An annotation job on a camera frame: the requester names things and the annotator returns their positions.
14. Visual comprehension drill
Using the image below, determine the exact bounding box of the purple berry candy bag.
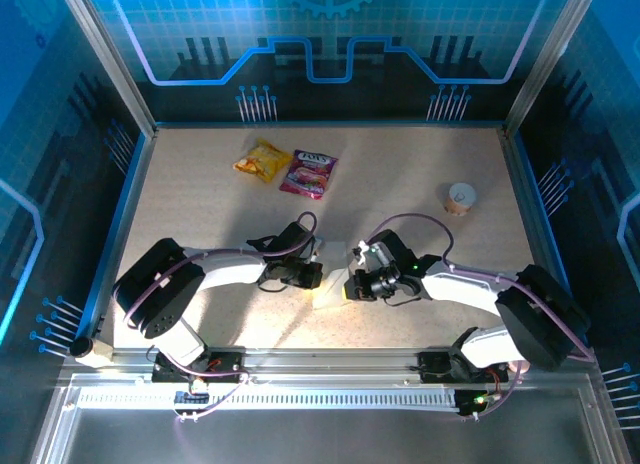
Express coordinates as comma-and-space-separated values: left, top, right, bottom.
278, 149, 339, 201

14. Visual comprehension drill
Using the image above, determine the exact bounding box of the paper cup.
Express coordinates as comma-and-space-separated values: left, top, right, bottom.
443, 182, 477, 218

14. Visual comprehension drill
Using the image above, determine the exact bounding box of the yellow corn chips bag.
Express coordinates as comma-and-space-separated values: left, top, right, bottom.
232, 138, 294, 184

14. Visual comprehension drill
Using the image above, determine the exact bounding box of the black controller board green LED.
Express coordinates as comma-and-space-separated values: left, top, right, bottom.
455, 388, 503, 418

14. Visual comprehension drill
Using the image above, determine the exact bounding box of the grey metal plate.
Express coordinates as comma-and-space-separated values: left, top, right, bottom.
29, 408, 631, 464

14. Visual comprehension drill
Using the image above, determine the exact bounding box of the small connector board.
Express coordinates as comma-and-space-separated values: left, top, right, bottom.
172, 389, 212, 406

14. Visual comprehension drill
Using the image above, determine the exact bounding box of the black knob beige box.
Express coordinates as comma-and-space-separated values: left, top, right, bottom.
68, 336, 115, 370

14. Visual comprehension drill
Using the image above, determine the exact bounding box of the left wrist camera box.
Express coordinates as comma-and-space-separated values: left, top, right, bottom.
304, 238, 327, 265

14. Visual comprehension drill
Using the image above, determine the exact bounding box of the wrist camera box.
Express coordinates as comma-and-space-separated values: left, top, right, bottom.
304, 238, 327, 265
353, 239, 389, 273

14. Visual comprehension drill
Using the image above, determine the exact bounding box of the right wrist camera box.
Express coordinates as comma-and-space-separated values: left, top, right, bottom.
353, 239, 389, 273

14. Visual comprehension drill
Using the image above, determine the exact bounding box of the aluminium frame beam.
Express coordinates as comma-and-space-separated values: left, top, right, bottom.
59, 347, 604, 385

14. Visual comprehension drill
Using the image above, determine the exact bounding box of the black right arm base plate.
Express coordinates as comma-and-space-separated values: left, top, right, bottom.
417, 350, 511, 384

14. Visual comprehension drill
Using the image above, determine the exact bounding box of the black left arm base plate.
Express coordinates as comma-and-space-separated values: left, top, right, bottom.
151, 350, 247, 384

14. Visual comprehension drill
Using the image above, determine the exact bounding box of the white slotted cable duct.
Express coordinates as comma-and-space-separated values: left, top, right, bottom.
74, 387, 460, 412

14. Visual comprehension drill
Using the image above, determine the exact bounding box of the aluminium frame post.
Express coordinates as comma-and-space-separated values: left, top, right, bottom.
502, 0, 604, 138
55, 0, 159, 138

